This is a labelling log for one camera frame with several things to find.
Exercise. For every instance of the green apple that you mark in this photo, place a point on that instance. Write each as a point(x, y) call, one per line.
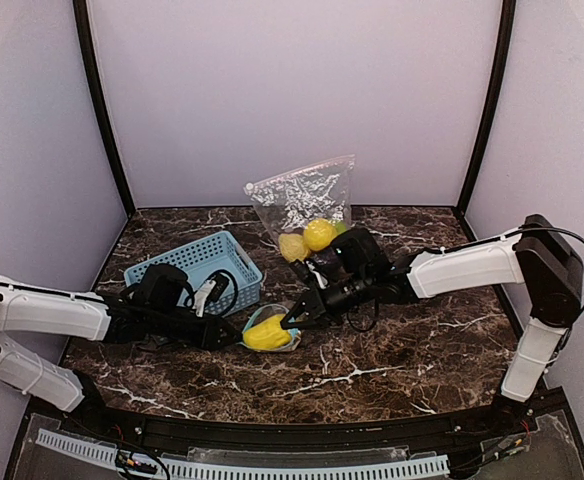
point(341, 227)

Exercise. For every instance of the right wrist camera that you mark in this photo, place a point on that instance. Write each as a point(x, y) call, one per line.
point(310, 273)

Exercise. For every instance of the yellow lemon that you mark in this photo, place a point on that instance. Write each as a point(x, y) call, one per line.
point(319, 234)

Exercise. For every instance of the white cable duct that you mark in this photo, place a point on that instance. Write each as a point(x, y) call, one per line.
point(219, 464)

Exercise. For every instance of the small blue zip bag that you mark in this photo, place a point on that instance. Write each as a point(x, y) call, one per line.
point(263, 313)

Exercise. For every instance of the right black frame post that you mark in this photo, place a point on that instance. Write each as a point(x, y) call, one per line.
point(493, 91)

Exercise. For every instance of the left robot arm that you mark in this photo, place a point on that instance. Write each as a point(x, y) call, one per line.
point(162, 304)

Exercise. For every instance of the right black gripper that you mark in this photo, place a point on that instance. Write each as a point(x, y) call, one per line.
point(317, 304)

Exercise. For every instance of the left black frame post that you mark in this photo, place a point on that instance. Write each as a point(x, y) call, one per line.
point(91, 69)

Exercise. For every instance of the black frame post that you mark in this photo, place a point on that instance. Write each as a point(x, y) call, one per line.
point(91, 69)
point(493, 91)

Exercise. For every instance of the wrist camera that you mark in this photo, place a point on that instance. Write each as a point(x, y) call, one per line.
point(310, 273)
point(211, 291)

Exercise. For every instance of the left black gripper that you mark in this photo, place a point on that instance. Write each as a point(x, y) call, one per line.
point(204, 333)

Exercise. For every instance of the blue plastic basket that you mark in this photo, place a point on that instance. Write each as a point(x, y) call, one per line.
point(199, 259)

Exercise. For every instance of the purple eggplant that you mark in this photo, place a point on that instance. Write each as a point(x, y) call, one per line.
point(326, 258)

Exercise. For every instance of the large pink zip bag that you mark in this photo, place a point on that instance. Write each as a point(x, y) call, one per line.
point(287, 202)

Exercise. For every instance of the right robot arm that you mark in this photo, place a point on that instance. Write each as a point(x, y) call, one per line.
point(536, 255)

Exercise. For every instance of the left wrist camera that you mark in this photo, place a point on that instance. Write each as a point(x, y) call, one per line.
point(211, 291)

